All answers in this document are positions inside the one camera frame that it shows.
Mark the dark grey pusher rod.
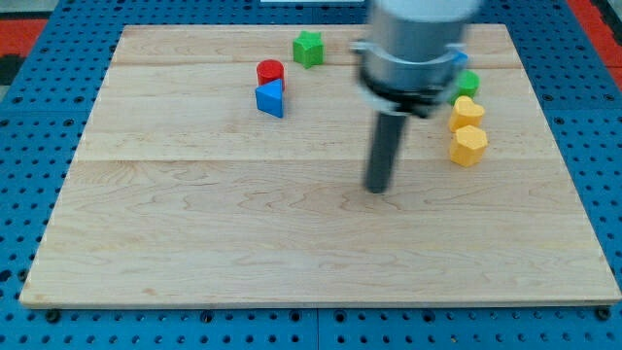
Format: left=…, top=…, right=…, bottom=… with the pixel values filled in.
left=364, top=113, right=407, bottom=193

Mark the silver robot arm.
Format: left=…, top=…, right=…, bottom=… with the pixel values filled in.
left=351, top=0, right=483, bottom=193

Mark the blue block behind arm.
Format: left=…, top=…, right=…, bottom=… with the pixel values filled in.
left=453, top=52, right=468, bottom=70

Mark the blue triangle block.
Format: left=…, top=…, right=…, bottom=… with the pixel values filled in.
left=255, top=79, right=284, bottom=119

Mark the yellow heart block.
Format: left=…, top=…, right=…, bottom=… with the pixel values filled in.
left=448, top=95, right=486, bottom=132

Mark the yellow hexagon block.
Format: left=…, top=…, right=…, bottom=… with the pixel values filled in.
left=449, top=125, right=488, bottom=167

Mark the green cylinder block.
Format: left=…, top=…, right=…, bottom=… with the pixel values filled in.
left=448, top=70, right=480, bottom=105

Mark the green star block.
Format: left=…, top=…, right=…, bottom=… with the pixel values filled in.
left=293, top=30, right=325, bottom=69

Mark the red cylinder block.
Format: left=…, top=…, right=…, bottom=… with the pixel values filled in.
left=256, top=59, right=285, bottom=86

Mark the light wooden board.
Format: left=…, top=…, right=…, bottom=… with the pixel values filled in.
left=20, top=24, right=621, bottom=309

